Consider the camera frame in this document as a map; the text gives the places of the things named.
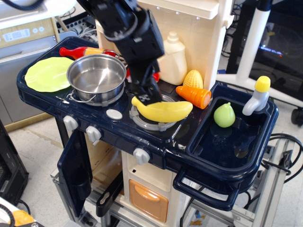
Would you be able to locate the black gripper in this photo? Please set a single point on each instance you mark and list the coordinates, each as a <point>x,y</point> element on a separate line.
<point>141,48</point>

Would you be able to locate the yellow toy banana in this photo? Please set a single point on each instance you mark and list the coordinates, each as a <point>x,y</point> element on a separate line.
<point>165,112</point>

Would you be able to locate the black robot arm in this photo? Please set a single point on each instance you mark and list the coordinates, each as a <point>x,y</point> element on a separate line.
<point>116,17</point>

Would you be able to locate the stainless steel pot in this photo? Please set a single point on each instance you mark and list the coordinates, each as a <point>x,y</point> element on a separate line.
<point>97,80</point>

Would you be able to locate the red white toy sushi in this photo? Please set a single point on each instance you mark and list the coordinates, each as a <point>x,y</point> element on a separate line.
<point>129,79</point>

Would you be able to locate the grey right stove burner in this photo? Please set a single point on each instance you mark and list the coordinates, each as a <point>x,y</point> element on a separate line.
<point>146,124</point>

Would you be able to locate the cream toy detergent jug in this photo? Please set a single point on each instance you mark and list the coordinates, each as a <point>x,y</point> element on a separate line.
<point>173,64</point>

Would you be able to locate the grey oval button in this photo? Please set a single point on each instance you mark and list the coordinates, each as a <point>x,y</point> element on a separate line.
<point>114,114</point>

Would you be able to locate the yellow toy corn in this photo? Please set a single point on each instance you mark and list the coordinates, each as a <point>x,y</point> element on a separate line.
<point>193,79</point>

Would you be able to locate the orange toy carrot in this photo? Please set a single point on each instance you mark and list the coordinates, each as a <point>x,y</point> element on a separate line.
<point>199,97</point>

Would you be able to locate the grey right stove knob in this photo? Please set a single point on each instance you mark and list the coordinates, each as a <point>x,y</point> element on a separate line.
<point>141,156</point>

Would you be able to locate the grey stove knob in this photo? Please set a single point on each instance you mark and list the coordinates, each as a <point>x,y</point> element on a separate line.
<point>141,156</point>
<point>70,123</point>
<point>94,135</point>

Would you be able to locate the grey middle stove knob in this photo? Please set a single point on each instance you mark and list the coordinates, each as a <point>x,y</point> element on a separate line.
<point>94,135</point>

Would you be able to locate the green toy pear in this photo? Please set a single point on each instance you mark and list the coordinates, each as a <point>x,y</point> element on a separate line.
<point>224,116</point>

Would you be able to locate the navy toy kitchen counter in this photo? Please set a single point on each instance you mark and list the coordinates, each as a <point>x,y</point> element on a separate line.
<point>221,159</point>

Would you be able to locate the red toy ketchup bottle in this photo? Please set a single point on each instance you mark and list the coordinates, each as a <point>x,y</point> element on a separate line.
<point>84,51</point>

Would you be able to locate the grey left stove knob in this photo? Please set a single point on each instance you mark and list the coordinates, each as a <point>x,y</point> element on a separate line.
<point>70,123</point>

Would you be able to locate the light green toy plate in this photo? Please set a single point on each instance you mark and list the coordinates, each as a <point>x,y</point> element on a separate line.
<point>49,75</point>

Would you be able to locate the orange toy drawer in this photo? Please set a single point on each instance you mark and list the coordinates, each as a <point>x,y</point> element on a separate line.
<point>148,201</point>

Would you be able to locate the navy open oven door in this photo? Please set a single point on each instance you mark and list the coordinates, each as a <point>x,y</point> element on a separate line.
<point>75,174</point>

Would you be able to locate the grey yellow toy faucet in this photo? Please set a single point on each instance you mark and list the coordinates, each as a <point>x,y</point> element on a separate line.
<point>260,96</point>

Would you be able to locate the grey appliance with display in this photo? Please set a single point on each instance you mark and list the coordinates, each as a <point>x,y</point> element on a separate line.
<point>21,42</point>

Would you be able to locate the black caster wheel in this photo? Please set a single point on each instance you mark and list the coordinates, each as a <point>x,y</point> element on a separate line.
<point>297,117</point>

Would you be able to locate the black computer case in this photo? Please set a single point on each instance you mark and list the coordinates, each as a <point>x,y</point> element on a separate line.
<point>13,175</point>

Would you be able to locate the yellow object bottom left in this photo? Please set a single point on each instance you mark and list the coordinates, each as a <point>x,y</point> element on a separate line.
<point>21,218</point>

